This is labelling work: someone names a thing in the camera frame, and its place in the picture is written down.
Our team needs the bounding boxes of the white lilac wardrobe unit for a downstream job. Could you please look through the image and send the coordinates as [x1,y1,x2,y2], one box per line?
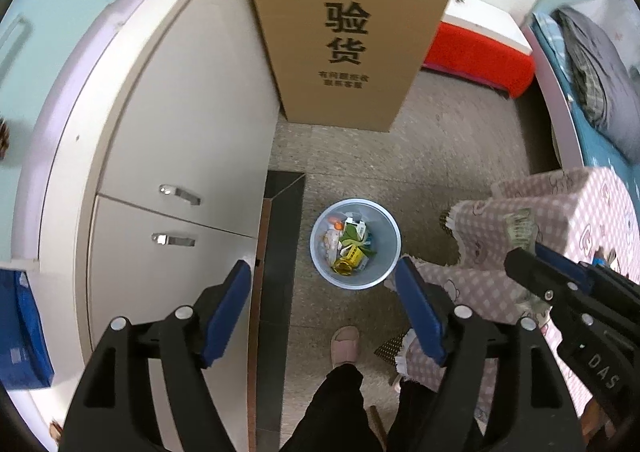
[0,0,281,452]

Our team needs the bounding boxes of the black brown flat board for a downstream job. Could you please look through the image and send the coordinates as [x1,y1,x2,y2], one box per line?
[248,171,307,452]

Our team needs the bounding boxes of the grey duvet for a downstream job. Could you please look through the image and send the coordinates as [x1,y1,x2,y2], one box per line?
[555,7,640,158]

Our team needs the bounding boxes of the red bench with white top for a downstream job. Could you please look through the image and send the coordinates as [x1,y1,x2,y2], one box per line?
[420,0,536,100]

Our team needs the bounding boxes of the blue plastic bin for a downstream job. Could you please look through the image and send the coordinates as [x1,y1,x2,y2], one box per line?
[310,199,401,289]

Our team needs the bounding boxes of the teal bunk bed frame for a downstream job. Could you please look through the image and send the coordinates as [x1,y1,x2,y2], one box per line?
[520,0,640,173]

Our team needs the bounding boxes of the person's left leg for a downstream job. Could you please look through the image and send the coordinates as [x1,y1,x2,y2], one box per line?
[280,364,386,452]

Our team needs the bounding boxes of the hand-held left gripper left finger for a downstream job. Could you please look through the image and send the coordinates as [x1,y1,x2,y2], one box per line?
[62,259,253,452]

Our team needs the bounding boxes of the blue checked pillow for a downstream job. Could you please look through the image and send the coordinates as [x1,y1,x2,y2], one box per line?
[532,12,571,83]

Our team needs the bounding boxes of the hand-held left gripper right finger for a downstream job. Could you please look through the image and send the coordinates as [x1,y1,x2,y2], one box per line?
[394,257,586,452]

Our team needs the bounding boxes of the person's right leg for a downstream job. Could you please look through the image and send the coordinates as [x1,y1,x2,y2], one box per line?
[387,379,441,452]

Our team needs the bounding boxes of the pine cone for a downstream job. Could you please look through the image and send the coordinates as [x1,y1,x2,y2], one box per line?
[0,117,13,163]

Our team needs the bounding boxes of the blue bag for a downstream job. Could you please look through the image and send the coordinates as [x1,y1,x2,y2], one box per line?
[0,269,56,390]

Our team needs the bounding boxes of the person's leg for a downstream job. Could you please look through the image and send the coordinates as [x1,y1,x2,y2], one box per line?
[280,364,386,452]
[387,379,441,452]

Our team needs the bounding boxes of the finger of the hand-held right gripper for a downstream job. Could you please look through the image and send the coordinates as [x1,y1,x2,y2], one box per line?
[504,242,598,305]
[577,249,623,285]

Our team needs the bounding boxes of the yellow packet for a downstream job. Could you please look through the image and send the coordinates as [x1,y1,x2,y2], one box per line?
[332,249,368,275]

